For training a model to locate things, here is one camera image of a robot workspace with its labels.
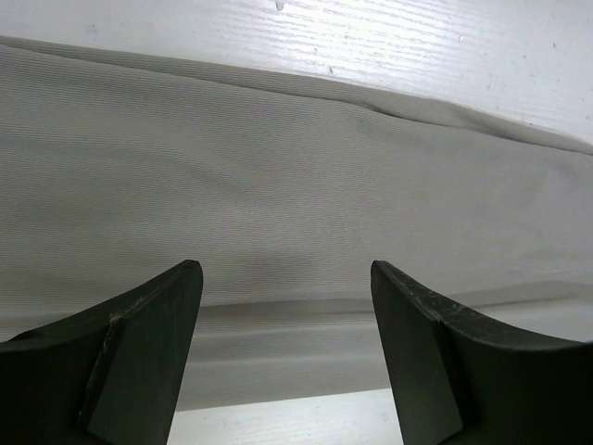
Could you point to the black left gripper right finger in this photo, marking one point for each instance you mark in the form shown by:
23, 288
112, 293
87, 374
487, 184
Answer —
461, 377

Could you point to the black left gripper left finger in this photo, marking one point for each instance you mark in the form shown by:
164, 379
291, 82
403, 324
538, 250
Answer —
110, 374

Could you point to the grey trousers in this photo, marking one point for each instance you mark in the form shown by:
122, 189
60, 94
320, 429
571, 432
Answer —
116, 166

